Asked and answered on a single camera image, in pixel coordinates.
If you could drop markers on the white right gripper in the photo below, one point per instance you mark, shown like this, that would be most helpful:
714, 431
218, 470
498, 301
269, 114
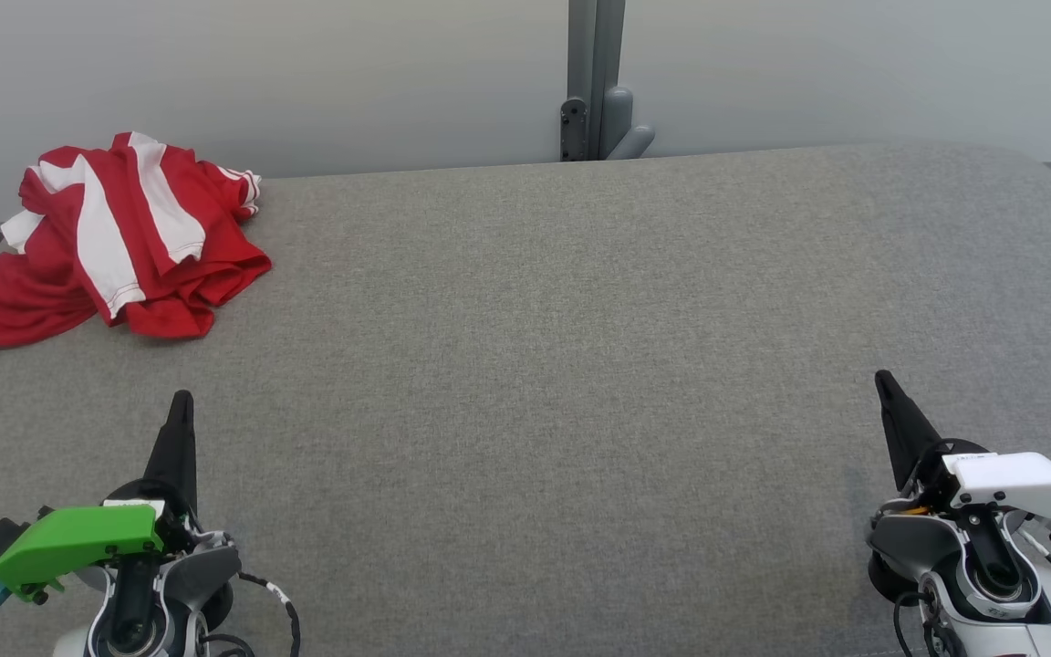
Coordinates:
1027, 484

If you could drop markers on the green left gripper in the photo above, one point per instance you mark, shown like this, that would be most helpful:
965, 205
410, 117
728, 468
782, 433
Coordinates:
78, 543

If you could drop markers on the red jersey with white trim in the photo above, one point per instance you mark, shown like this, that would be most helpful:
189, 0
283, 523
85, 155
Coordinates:
15, 310

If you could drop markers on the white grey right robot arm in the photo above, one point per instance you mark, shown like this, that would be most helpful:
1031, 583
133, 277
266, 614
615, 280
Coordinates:
982, 566

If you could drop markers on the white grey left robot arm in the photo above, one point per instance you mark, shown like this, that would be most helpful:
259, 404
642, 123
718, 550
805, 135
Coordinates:
138, 611

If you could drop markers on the grey metal post with hinge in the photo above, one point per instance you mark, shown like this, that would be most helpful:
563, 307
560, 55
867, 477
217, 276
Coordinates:
594, 82

